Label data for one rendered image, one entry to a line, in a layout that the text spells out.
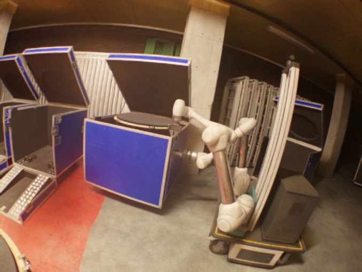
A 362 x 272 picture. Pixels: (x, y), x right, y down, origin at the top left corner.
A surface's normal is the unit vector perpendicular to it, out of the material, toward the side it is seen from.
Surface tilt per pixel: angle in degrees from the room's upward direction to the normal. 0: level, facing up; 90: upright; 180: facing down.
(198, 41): 90
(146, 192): 90
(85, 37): 90
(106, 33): 90
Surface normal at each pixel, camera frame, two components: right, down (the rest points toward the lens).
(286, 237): -0.31, 0.15
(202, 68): 0.16, 0.24
